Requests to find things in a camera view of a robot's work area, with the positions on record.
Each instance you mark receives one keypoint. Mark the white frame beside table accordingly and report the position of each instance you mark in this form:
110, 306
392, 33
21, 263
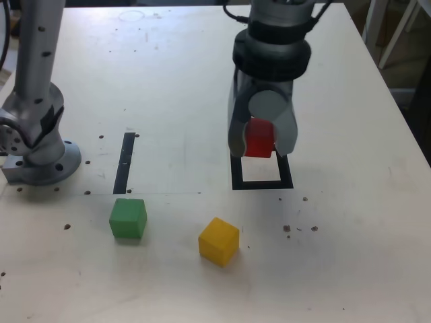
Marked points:
390, 43

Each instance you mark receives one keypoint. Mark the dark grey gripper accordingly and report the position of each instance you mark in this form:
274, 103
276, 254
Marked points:
269, 84

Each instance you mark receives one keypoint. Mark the black tape square outline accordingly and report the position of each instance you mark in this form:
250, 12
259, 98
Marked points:
262, 185

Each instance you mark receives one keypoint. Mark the black tape strip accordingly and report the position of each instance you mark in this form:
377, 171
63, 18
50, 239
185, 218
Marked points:
124, 161

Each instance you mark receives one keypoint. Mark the red cube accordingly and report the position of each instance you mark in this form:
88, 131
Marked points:
258, 141

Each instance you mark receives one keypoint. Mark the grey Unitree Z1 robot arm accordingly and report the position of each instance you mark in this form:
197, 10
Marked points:
37, 67

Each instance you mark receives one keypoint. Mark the yellow cube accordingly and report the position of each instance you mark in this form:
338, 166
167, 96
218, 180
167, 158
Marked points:
219, 247

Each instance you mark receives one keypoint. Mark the green cube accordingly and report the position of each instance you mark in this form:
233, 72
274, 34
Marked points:
127, 220

